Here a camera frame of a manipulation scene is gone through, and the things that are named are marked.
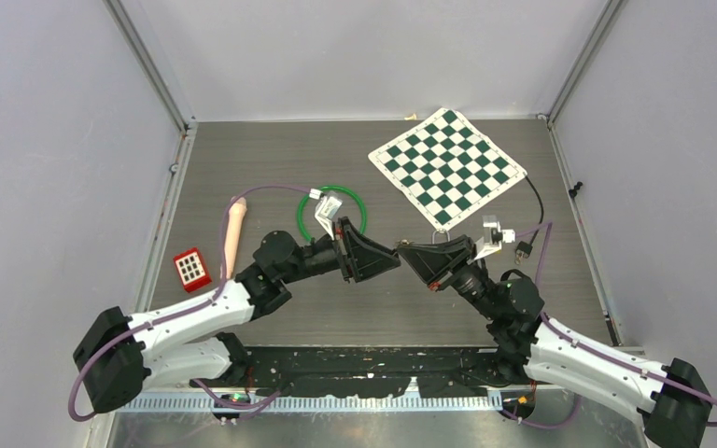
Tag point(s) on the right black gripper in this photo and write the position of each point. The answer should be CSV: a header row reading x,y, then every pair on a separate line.
x,y
433,261

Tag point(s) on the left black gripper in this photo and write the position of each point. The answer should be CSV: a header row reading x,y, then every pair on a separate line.
x,y
358,256

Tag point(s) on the green cable bike lock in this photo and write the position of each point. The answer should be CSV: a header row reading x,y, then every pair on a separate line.
x,y
331,188

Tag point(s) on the brass padlock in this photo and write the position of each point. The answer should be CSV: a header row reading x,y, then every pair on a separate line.
x,y
440,236

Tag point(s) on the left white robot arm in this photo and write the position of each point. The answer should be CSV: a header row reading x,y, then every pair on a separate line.
x,y
121,355

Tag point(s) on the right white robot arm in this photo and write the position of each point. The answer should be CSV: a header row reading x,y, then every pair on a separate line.
x,y
669,402

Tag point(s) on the green white chessboard mat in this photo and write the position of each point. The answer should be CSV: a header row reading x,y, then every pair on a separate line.
x,y
446,168

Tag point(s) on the beige toy microphone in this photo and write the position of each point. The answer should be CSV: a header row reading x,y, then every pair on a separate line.
x,y
236,214

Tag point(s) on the red white toy calculator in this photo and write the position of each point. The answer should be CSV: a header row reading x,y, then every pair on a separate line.
x,y
191,270

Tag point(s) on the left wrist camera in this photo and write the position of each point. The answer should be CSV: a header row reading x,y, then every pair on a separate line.
x,y
328,204

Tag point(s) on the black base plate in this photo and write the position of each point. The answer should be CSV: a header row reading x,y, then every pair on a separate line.
x,y
368,372

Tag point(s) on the black wall knob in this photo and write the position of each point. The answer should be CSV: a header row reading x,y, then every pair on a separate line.
x,y
573,192

